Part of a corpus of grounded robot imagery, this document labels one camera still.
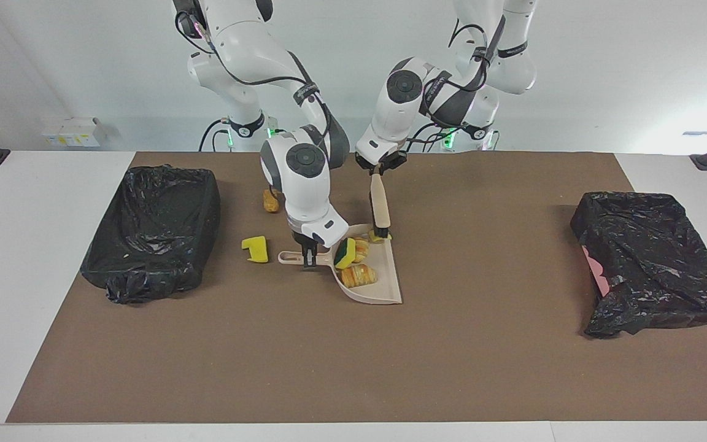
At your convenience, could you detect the yellow sponge with green backing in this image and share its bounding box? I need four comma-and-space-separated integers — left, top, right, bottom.
334, 238, 357, 271

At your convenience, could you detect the beige brush with black bristles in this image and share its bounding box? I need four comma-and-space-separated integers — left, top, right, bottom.
369, 174, 391, 240

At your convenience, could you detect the notched yellow sponge piece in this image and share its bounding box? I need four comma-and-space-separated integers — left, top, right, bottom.
241, 236, 269, 264

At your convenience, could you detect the beige plastic dustpan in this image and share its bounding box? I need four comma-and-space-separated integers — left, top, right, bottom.
277, 223, 403, 305

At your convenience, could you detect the left black lined bin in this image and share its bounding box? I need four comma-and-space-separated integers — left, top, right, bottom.
80, 164, 222, 305

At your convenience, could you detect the black lined bin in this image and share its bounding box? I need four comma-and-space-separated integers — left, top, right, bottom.
80, 164, 222, 305
570, 192, 707, 339

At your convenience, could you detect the pink bin box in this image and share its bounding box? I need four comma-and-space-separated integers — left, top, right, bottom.
582, 244, 611, 297

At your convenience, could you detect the right black lined bin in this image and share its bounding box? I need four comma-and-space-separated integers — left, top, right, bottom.
570, 192, 707, 339

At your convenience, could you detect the brown table mat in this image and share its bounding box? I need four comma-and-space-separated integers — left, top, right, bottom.
6, 151, 707, 424

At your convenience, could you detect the black base cable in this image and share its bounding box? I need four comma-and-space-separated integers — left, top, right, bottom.
409, 122, 452, 153
199, 118, 233, 153

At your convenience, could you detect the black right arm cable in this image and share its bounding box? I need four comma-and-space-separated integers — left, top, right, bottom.
174, 9, 336, 148

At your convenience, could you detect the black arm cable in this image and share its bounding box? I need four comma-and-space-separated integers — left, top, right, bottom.
418, 21, 508, 145
174, 9, 336, 148

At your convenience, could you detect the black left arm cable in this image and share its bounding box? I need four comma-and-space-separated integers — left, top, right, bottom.
418, 21, 508, 145

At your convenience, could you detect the white wall socket box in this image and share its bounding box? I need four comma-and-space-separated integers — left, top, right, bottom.
41, 117, 109, 148

